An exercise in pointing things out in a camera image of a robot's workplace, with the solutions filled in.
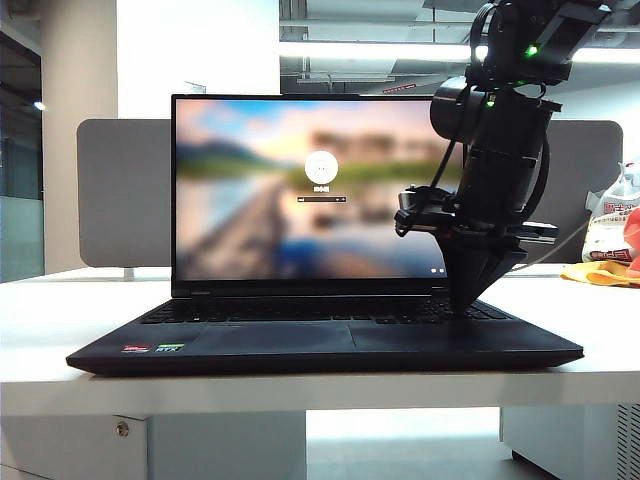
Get white printed plastic bag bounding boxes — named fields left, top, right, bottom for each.
left=581, top=159, right=640, bottom=265

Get black laptop computer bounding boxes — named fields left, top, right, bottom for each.
left=65, top=93, right=585, bottom=377

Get grey power cable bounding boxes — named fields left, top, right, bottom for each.
left=509, top=219, right=591, bottom=274

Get yellow cloth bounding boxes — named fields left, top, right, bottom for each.
left=559, top=259, right=640, bottom=290

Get grey ceiling track rail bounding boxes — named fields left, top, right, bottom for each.
left=296, top=73, right=395, bottom=84

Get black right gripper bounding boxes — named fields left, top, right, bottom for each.
left=394, top=147, right=559, bottom=321

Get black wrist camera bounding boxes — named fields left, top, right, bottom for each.
left=398, top=185, right=451, bottom=212

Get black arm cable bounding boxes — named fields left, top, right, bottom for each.
left=519, top=94, right=552, bottom=216
left=428, top=82, right=474, bottom=191

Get long white ceiling light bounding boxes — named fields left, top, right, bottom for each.
left=278, top=41, right=640, bottom=64

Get white drawer cabinet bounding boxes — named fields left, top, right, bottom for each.
left=0, top=410, right=307, bottom=480

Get white vented cabinet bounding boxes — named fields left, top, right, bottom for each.
left=499, top=402, right=640, bottom=480

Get orange-red plastic object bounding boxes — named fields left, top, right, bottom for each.
left=622, top=207, right=640, bottom=279

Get grey fabric desk divider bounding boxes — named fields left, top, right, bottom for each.
left=76, top=118, right=624, bottom=269

